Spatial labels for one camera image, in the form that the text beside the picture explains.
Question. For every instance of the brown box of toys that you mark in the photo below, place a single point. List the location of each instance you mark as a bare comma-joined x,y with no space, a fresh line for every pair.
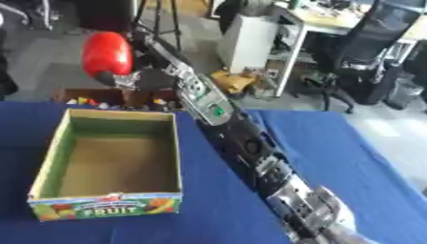
119,97

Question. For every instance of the yellow bag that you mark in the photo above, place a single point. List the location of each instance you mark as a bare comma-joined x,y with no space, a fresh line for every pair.
233,81

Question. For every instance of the wooden desk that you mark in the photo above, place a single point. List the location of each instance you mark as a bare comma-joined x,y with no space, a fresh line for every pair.
333,17

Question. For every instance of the grey waste bin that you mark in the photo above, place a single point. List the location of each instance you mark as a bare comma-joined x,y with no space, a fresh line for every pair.
404,92

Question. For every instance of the black office chair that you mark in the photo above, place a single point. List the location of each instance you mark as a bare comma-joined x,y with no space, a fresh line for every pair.
361,54

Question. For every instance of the tan cardboard box green inside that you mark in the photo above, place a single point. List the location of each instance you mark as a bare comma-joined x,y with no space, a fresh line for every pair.
119,165

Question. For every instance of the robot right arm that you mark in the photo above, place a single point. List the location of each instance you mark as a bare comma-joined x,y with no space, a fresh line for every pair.
253,149

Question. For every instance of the white shelf cabinet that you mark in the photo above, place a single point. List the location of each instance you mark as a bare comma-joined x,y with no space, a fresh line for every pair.
250,44

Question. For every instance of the black tripod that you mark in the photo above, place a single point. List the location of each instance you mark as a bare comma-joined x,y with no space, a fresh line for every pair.
158,16

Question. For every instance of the red toy apple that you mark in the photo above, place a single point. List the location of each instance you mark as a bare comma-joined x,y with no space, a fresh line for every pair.
107,52

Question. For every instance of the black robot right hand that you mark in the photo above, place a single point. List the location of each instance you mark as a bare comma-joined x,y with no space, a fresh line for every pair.
150,79

